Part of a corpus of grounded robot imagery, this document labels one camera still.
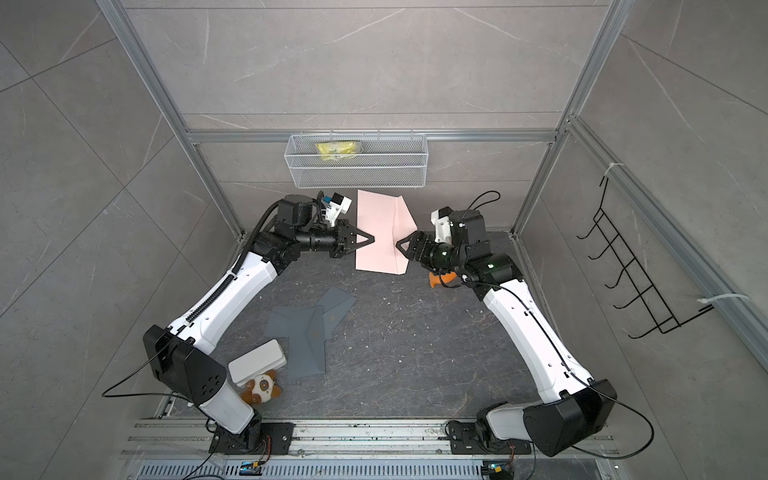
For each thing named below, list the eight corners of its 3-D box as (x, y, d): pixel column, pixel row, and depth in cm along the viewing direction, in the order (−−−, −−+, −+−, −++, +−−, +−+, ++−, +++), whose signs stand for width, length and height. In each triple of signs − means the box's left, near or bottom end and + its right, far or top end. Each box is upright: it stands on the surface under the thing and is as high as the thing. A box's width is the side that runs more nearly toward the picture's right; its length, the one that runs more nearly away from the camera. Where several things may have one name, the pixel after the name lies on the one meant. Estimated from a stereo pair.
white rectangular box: (239, 391, 82) (233, 387, 79) (231, 369, 86) (226, 364, 83) (288, 362, 87) (285, 357, 84) (280, 342, 91) (276, 336, 88)
